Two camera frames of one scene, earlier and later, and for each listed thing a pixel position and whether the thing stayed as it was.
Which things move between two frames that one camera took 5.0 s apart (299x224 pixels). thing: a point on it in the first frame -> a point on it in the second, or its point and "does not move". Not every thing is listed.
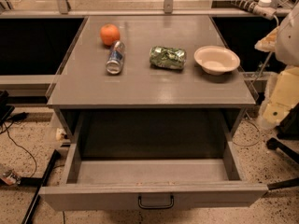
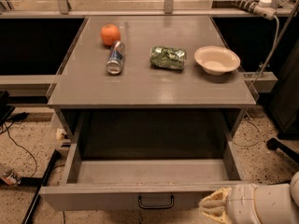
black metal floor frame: (38, 182) does not move
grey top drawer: (151, 159) does not move
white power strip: (263, 7) does not move
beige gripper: (289, 44) -> (242, 203)
